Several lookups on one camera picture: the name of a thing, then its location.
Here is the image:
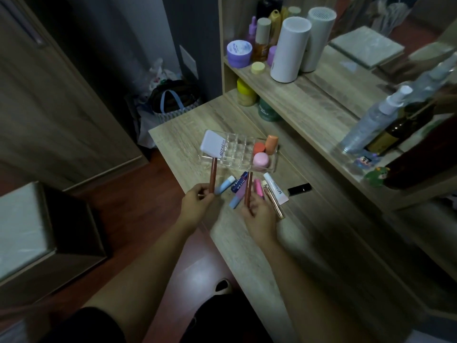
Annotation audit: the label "tall white cylinder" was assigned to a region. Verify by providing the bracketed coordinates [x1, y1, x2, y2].
[270, 16, 313, 84]

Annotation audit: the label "striped tote bag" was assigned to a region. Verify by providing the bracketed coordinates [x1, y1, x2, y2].
[148, 80, 203, 124]

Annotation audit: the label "orange tube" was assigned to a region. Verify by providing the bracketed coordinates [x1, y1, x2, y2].
[264, 135, 279, 156]

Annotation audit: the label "brown lip pencil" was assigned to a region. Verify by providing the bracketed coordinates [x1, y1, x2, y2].
[244, 171, 253, 207]
[209, 157, 218, 194]

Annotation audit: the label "dark brown glass bottle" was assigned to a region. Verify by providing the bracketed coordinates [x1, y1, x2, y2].
[366, 101, 436, 156]

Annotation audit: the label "beige slipper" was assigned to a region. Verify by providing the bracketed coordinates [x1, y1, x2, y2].
[214, 278, 233, 296]

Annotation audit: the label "lilac and blue tube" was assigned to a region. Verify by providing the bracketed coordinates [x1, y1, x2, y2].
[228, 183, 247, 210]

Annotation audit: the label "black shorts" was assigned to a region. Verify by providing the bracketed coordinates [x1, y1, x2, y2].
[39, 292, 273, 343]

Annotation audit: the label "person's left forearm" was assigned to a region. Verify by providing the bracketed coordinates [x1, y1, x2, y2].
[83, 219, 197, 343]

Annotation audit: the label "dark blue lip balm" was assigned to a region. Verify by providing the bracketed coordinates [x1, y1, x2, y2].
[231, 171, 249, 194]

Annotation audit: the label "grey topped storage box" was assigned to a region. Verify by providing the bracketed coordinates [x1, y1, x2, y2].
[0, 181, 108, 308]

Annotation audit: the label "slim gold lip gloss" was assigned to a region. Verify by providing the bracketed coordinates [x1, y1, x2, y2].
[261, 180, 285, 220]

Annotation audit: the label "amber bottle with beige cap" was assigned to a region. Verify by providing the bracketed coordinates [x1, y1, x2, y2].
[252, 17, 272, 62]

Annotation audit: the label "person's right hand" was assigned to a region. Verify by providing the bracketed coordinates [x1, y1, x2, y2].
[239, 191, 281, 249]

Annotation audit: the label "white squeeze tube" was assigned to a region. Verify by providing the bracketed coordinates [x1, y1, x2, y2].
[263, 172, 289, 206]

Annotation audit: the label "pink round jar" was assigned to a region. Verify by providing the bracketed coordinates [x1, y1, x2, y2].
[252, 152, 270, 172]

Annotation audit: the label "white wall plate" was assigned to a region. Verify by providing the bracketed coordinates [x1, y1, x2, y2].
[179, 45, 199, 80]

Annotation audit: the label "black bottle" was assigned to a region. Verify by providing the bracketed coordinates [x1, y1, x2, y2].
[256, 0, 283, 19]

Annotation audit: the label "dark brown pouch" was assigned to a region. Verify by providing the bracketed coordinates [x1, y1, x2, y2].
[383, 115, 457, 192]

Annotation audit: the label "yellow bottle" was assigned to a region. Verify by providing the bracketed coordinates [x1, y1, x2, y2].
[268, 9, 283, 45]

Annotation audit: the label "light blue lip balm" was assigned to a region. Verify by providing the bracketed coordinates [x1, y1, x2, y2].
[215, 175, 237, 195]

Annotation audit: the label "yellow jar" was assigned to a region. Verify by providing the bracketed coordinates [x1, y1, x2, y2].
[236, 78, 258, 107]

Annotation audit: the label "green jar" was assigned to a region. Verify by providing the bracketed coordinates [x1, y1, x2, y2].
[258, 98, 283, 122]

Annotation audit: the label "person's right forearm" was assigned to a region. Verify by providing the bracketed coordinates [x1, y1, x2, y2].
[262, 236, 380, 343]

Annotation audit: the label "white square compact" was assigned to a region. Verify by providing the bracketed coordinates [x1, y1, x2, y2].
[199, 130, 228, 159]

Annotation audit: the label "purple cream jar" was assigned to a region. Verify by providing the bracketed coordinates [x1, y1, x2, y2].
[226, 40, 253, 69]

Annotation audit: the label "small blue trinket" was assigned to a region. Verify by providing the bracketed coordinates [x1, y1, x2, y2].
[354, 153, 381, 170]

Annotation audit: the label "green figurine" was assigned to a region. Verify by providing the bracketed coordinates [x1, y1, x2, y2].
[364, 166, 391, 187]

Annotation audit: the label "wooden dressing table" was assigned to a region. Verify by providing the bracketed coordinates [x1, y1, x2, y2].
[148, 0, 457, 343]

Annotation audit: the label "wooden wardrobe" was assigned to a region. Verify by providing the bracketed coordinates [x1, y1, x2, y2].
[0, 0, 149, 192]

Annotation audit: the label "purple dropper bottle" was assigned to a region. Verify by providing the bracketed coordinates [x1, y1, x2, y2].
[247, 16, 258, 45]

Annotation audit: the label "black lipstick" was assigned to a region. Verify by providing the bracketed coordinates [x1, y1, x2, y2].
[287, 183, 313, 197]

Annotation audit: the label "person's left hand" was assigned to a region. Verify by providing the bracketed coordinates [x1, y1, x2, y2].
[177, 183, 216, 233]

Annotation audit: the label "clear spray bottle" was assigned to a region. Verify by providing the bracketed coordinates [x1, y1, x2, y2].
[340, 85, 414, 155]

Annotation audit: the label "clear acrylic organizer tray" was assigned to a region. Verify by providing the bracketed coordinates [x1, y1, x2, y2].
[199, 130, 279, 174]

